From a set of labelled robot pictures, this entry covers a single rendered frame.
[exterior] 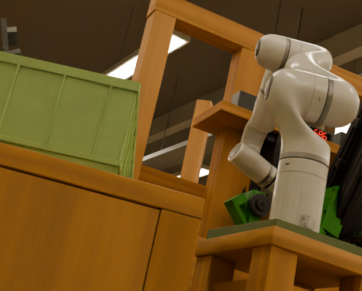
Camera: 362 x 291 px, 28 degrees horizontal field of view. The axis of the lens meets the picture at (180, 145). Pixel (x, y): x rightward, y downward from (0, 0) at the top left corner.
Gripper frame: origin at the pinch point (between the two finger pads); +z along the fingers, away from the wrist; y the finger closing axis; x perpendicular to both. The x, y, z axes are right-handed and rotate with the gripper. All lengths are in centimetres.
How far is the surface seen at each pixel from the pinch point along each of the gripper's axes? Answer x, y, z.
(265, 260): -16, -98, -42
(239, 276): 8, -59, -25
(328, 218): -5.8, -11.2, 4.9
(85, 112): -23, -111, -91
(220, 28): -18, 57, -53
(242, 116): -4.5, 24.5, -30.7
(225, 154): 11.3, 25.1, -25.0
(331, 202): -9.8, -8.6, 2.4
